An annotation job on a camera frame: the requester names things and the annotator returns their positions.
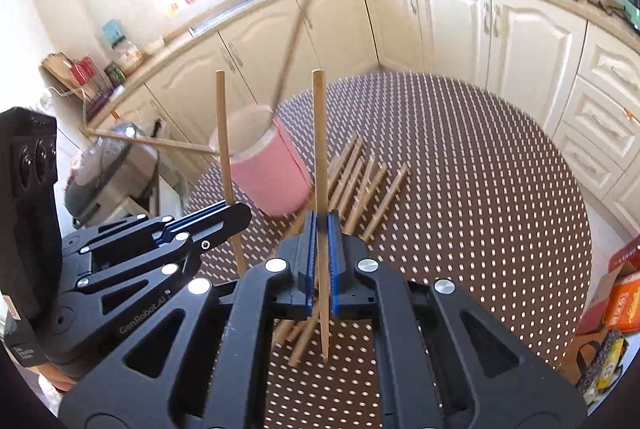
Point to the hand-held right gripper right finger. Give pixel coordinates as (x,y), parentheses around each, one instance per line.
(337,259)

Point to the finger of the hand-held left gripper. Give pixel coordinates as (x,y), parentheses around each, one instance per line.
(225,226)
(195,223)

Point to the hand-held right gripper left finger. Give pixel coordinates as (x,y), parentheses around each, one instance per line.
(311,259)

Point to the pink paper cup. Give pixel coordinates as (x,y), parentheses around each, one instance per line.
(265,179)

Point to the pile of wooden chopsticks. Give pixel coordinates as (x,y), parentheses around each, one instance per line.
(350,189)

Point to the wooden chopstick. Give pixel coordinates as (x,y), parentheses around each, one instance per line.
(319,149)
(224,134)
(292,44)
(150,140)

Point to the silver rice cooker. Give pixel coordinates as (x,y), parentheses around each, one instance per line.
(115,164)

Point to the wooden cutting board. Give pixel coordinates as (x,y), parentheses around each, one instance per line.
(56,71)

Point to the glass jar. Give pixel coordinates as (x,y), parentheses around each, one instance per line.
(131,55)

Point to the teal box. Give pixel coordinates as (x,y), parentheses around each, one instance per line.
(113,31)

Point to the steel kitchen sink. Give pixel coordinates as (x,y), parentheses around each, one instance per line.
(225,11)

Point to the cream kitchen base cabinets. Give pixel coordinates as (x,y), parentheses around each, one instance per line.
(450,24)

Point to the brown cardboard box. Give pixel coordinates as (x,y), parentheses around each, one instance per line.
(597,299)

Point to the patterned shopping bag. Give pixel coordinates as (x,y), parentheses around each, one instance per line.
(602,364)

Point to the orange carton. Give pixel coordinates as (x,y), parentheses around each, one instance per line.
(625,301)

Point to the green countertop appliance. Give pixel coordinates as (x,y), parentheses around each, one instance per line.
(634,6)

